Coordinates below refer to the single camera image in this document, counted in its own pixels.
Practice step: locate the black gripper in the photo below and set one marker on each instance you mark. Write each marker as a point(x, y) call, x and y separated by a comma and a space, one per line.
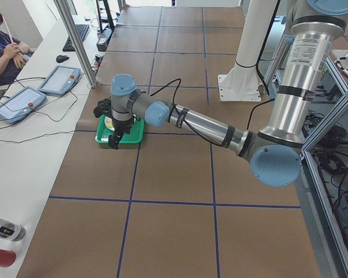
point(121, 125)

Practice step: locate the white round plate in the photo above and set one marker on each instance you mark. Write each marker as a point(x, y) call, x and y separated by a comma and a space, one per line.
point(108, 123)

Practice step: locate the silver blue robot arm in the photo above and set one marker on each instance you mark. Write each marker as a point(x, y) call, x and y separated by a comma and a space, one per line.
point(274, 151)

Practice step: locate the green plastic tray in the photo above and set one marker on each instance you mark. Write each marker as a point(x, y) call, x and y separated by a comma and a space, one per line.
point(128, 140)

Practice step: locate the far blue teach pendant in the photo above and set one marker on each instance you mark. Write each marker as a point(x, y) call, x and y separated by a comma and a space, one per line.
point(60, 80)

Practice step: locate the blue teach pendant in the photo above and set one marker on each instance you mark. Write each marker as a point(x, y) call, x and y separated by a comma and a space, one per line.
point(19, 106)
point(60, 80)

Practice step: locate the brown paper table cover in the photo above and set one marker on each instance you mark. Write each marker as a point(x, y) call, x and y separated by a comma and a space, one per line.
point(175, 205)

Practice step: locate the black computer mouse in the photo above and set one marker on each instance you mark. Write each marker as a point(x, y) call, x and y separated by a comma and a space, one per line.
point(62, 58)

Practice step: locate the near blue teach pendant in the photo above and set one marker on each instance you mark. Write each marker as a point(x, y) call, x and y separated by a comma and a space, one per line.
point(19, 106)

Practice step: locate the seated person dark shirt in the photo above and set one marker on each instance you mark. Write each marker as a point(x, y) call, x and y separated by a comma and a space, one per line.
point(14, 55)

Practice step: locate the red cylinder bottle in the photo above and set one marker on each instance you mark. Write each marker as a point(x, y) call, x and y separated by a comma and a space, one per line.
point(7, 258)

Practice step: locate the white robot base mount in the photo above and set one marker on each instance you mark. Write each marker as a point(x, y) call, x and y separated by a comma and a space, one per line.
point(241, 83)

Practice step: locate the grey aluminium frame post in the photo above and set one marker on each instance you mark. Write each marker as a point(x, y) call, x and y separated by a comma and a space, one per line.
point(67, 18)

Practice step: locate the aluminium side frame rail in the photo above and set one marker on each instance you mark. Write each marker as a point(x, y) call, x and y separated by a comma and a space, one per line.
point(323, 187)

